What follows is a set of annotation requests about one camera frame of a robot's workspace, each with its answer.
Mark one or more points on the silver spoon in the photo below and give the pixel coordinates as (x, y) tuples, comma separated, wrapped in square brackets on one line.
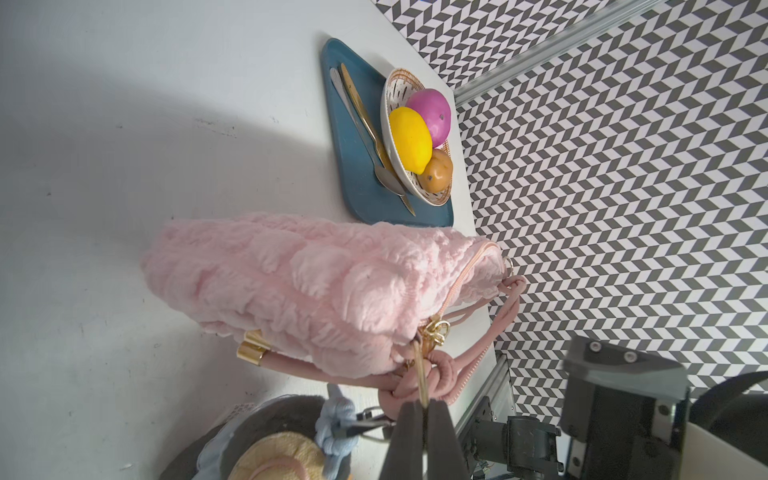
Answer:
[(383, 176)]

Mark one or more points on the yellow toy lemon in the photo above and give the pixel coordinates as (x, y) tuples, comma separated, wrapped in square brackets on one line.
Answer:
[(411, 138)]

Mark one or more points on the aluminium corner post right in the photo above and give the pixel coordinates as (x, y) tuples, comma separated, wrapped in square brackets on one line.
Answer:
[(614, 15)]

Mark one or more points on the penguin plush charm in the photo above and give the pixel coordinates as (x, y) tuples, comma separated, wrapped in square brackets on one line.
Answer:
[(288, 437)]

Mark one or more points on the teal tray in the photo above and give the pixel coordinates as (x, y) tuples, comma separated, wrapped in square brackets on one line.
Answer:
[(367, 200)]

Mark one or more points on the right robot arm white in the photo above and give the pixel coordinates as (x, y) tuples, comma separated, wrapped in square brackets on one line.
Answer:
[(628, 415)]

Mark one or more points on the pink fluffy bag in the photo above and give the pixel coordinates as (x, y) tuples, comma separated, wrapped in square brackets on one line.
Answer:
[(403, 310)]

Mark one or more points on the brown toy potato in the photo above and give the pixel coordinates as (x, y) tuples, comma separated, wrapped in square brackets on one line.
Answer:
[(438, 173)]

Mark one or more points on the patterned ceramic bowl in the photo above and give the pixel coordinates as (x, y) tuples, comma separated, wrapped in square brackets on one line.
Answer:
[(399, 86)]

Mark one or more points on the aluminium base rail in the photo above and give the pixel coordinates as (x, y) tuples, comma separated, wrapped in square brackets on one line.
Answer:
[(493, 400)]

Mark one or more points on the gold knife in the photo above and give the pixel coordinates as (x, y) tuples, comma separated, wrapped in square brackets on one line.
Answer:
[(359, 106)]

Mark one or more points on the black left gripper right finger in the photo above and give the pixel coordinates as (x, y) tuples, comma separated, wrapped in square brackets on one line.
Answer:
[(445, 459)]

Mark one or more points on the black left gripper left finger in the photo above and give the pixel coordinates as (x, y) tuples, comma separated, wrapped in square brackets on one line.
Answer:
[(404, 458)]

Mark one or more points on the purple toy fruit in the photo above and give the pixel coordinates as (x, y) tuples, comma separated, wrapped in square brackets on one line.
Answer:
[(435, 110)]

